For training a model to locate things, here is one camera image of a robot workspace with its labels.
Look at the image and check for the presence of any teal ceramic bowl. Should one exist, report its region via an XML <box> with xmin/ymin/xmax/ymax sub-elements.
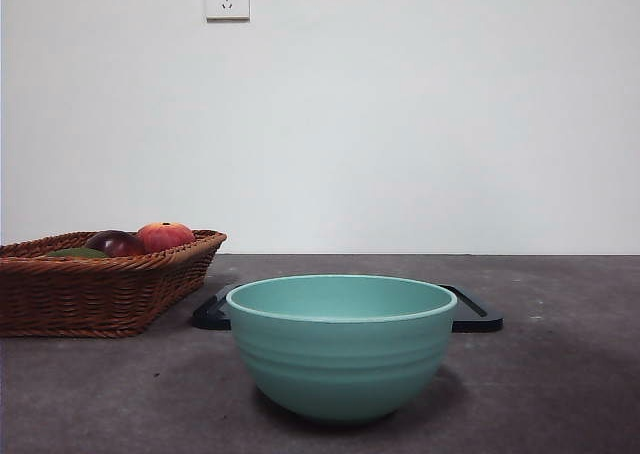
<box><xmin>225</xmin><ymin>274</ymin><xmax>458</xmax><ymax>423</ymax></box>

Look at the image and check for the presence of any green avocado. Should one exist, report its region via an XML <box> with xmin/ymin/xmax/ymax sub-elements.
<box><xmin>47</xmin><ymin>246</ymin><xmax>112</xmax><ymax>259</ymax></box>

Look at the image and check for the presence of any red apple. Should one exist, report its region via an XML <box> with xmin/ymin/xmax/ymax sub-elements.
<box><xmin>136</xmin><ymin>221</ymin><xmax>196</xmax><ymax>253</ymax></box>

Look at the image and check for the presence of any dark green plastic tray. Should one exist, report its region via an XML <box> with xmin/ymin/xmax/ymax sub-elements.
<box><xmin>192</xmin><ymin>283</ymin><xmax>504</xmax><ymax>333</ymax></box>

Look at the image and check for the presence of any brown wicker basket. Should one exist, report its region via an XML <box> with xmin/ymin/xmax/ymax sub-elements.
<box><xmin>0</xmin><ymin>229</ymin><xmax>228</xmax><ymax>339</ymax></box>

